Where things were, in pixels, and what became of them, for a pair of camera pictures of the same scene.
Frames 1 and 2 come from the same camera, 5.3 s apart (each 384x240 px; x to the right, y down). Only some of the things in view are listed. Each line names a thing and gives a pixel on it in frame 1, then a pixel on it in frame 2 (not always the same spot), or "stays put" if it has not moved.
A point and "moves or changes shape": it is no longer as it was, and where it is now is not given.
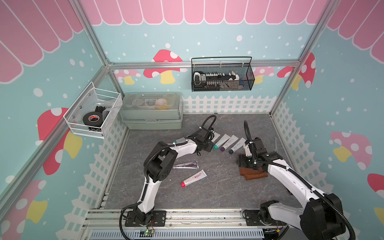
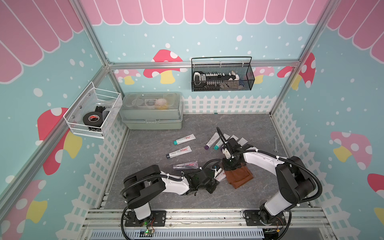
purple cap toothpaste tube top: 216,135 stays put
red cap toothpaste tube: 195,177 moves or changes shape
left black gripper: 208,149 -> 213,185
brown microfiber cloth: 251,174 -> 238,176
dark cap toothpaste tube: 238,145 stays put
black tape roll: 93,119 stays put
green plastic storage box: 156,110 stays put
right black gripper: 242,157 -> 226,167
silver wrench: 275,149 stays put
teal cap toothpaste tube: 224,138 stays put
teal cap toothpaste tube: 180,140 stays put
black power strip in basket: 202,79 stays put
